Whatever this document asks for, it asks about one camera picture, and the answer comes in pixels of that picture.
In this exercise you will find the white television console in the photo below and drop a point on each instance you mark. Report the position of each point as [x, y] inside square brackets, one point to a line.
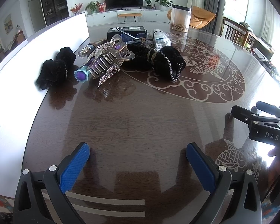
[154, 16]

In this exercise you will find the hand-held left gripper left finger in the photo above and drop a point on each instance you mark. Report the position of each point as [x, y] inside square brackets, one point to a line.
[73, 168]

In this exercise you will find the pack of cotton swabs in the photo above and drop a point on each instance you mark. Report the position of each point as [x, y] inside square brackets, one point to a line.
[161, 39]

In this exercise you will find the clear plastic hair claw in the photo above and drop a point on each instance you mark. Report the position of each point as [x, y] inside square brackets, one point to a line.
[112, 51]

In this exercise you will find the wooden chair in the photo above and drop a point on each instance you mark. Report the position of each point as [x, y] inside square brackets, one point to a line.
[233, 31]

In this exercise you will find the clear plastic jar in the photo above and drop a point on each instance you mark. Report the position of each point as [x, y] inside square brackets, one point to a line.
[180, 18]

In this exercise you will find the bushy green potted plant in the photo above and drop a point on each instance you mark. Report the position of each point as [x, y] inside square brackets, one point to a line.
[91, 6]

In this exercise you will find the framed wall painting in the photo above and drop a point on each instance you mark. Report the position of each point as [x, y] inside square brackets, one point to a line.
[7, 23]

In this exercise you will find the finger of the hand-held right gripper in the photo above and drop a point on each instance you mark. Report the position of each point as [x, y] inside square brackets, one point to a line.
[243, 115]
[268, 107]

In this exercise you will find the large leafy potted plant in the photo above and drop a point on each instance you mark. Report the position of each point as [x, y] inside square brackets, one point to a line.
[163, 2]

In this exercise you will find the plain black velvet scrunchie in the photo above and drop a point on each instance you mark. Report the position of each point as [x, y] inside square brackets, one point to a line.
[137, 56]

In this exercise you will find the silver rhinestone mesh bow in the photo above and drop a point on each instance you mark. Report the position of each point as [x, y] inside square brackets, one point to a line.
[108, 73]

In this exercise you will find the glass bottle with brown sleeve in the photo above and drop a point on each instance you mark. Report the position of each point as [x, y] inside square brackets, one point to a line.
[86, 50]

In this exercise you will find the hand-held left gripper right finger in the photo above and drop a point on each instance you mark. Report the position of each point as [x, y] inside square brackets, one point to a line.
[201, 168]

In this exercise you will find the grey curtain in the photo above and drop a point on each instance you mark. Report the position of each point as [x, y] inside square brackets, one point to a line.
[212, 4]

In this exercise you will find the white board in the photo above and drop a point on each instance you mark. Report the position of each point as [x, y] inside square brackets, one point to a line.
[25, 58]

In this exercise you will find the orange stool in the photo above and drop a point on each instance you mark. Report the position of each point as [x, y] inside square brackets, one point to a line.
[129, 14]

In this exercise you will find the purple flower-tipped pen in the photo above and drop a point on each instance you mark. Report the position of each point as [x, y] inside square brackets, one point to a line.
[80, 75]

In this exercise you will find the orange lounge chair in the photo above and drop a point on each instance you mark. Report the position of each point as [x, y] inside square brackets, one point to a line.
[201, 17]

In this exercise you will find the wooden side table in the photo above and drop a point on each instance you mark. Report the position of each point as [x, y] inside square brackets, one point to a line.
[259, 42]

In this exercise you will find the small potted plant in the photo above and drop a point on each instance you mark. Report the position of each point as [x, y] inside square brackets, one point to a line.
[148, 4]

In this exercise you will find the red gift bag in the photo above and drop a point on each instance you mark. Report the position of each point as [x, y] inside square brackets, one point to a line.
[102, 7]

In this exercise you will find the person's right hand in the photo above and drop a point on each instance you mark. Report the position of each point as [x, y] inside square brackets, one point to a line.
[278, 170]

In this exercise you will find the red flower bouquet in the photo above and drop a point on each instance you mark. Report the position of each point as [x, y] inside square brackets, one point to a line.
[76, 8]

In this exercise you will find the dark glass bookcase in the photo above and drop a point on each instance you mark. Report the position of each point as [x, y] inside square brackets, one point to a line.
[53, 2]

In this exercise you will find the black cardboard box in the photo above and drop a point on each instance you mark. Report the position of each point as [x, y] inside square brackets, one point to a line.
[112, 30]

